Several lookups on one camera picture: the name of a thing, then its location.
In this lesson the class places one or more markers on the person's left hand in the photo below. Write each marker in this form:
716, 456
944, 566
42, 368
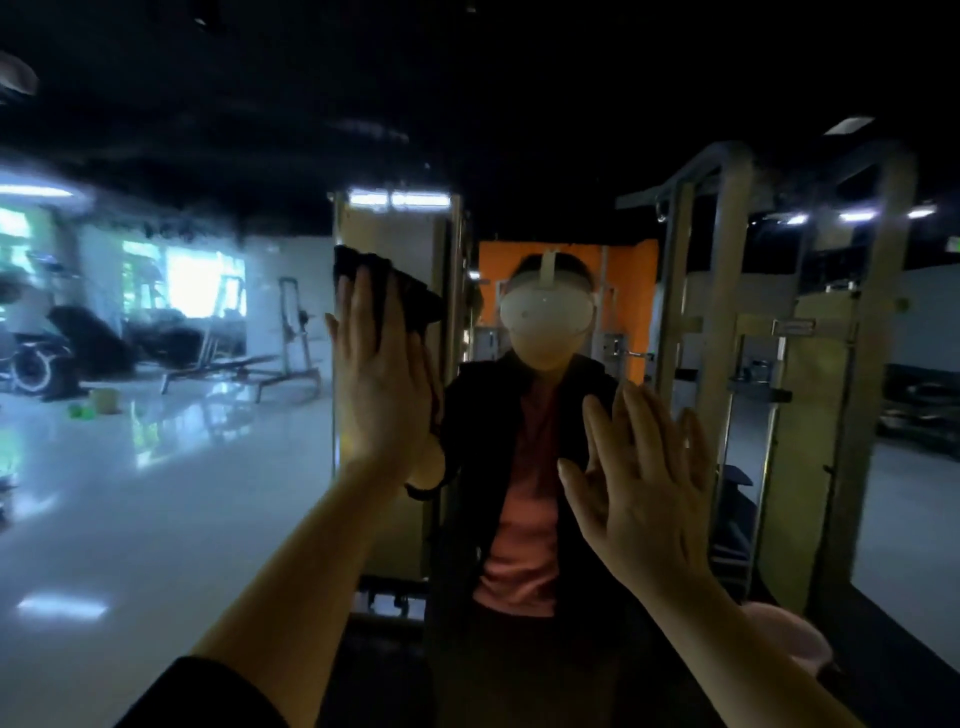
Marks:
383, 390

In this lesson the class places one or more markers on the person's left forearm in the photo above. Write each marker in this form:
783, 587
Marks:
308, 600

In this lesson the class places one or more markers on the person's right hand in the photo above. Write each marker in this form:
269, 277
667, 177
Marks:
645, 503

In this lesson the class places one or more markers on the dark brown cleaning cloth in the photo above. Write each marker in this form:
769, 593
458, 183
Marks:
383, 285

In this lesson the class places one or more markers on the large wall mirror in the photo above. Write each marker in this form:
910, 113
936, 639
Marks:
165, 510

